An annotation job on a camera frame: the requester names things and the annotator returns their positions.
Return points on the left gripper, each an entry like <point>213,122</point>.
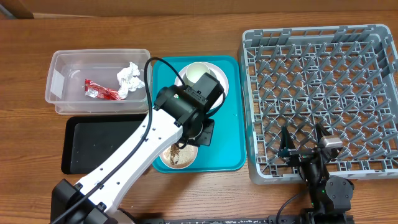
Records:
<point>206,135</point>

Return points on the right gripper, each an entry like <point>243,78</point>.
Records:
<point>299,154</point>

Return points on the rice and food scraps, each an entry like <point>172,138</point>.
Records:
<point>175,154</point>

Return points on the small white plate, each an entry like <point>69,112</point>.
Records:
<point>183,157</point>

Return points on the white paper cup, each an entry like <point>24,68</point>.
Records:
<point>195,71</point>

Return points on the white napkin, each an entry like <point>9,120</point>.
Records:
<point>129,81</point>

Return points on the red snack wrapper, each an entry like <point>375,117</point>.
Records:
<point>95,90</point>

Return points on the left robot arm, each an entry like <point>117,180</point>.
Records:
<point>179,113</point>

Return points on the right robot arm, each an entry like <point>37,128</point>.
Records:
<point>330,196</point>

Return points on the grey dishwasher rack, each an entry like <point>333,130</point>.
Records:
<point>343,77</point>

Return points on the teal serving tray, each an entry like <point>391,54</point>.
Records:
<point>227,151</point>

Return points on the white bowl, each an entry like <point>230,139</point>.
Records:
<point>214,74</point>

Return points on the large white plate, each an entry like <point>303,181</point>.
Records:
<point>221,76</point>

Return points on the black tray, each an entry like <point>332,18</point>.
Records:
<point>90,140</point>

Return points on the clear plastic bin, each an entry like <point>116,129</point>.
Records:
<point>68,70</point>

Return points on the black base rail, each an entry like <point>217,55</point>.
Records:
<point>217,221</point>

